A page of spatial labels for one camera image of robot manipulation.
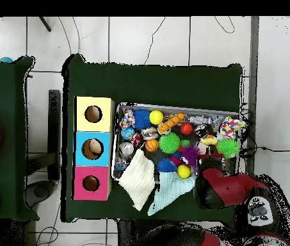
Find orange plastic toy block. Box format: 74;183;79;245
157;112;186;136

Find purple spiky monster toy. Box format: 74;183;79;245
179;144;202;170

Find small orange basketball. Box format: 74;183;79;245
144;139;160;153

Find mint green waffle cloth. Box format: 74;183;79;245
147;171;197;217

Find blue spiky rubber ball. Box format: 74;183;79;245
157;158;177;174
133;108;152;131

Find black cable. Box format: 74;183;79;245
236;145;290;156

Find small green spiky ball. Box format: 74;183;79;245
157;133;181;155

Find yellow smiley ball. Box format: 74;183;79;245
177;163;192;180

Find clear mesh bin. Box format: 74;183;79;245
111;104;240;190

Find cream yellow waffle cloth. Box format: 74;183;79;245
117;149;156;212

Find green spiky rubber ball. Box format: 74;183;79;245
216;137;241;160

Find colourful rope knot toy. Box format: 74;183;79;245
119;109;136;130

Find wooden box with three holes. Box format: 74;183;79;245
72;95;116;202

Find dark green tablecloth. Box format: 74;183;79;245
61;53;244;224

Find small red orange ball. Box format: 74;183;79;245
180;122;194;136

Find green covered side table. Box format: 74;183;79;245
0;55;36;222

